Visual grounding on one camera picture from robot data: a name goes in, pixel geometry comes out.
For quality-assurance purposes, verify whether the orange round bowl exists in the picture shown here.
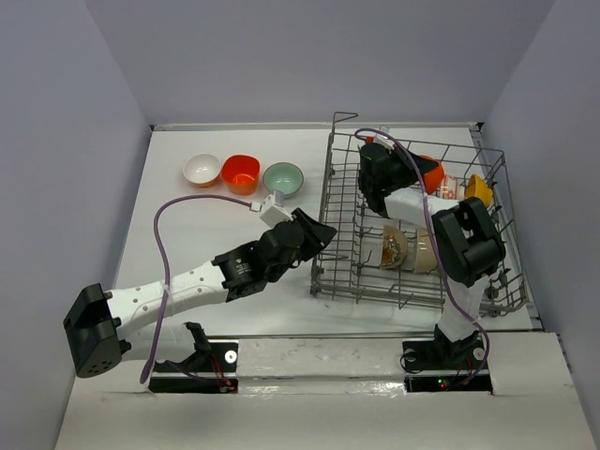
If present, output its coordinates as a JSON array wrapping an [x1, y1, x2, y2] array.
[[420, 155, 445, 195]]

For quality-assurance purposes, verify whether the grey wire dish rack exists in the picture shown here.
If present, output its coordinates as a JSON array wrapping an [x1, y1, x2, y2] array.
[[310, 112, 532, 317]]

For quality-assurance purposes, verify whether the red white patterned bowl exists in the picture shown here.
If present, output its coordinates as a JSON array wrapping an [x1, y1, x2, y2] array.
[[438, 175, 465, 202]]

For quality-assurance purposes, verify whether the beige painted ceramic bowl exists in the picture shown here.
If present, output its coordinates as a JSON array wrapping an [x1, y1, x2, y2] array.
[[380, 225, 408, 270]]

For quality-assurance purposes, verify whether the yellow bowl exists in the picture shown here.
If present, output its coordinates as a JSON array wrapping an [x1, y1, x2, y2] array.
[[464, 174, 493, 208]]

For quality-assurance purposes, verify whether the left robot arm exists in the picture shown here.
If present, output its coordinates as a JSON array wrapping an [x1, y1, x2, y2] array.
[[63, 208, 337, 379]]

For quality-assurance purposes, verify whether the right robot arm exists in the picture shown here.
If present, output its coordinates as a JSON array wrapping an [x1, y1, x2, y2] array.
[[357, 137, 506, 373]]

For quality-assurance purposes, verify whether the pale green ceramic bowl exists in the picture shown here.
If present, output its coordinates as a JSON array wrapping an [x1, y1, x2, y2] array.
[[262, 162, 305, 198]]

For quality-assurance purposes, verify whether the orange square bowl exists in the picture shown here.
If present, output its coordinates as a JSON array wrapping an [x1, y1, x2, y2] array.
[[221, 155, 261, 196]]

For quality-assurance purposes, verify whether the small white bowl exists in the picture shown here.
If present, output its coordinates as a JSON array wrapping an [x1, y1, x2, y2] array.
[[183, 154, 221, 188]]

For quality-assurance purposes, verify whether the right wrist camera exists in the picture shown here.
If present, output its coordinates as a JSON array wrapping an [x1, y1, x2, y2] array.
[[365, 130, 396, 150]]

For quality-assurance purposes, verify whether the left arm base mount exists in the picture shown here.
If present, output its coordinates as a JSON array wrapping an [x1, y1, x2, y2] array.
[[148, 322, 239, 395]]

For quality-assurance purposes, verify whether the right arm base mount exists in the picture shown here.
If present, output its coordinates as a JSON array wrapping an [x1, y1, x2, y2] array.
[[399, 328, 493, 393]]

